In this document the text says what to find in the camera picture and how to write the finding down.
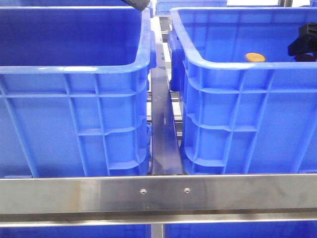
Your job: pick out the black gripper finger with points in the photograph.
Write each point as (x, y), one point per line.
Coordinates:
(304, 48)

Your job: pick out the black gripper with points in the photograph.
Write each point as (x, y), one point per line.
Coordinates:
(137, 4)

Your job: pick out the yellow mushroom push button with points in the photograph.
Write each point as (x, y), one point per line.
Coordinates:
(255, 57)

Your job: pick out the blue crate far centre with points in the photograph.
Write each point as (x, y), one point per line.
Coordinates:
(163, 7)

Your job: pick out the blue plastic crate right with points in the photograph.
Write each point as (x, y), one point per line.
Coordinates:
(244, 117)

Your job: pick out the blue plastic crate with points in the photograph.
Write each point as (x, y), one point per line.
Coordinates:
(73, 91)
(244, 117)

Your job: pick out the blue plastic crate left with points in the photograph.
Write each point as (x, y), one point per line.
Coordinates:
(73, 91)

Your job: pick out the blue crate lower right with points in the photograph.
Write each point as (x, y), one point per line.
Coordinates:
(291, 229)

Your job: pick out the blue crate lower left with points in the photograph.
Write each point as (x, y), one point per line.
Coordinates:
(115, 231)

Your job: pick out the stainless steel front rail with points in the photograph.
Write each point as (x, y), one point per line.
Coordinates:
(43, 202)

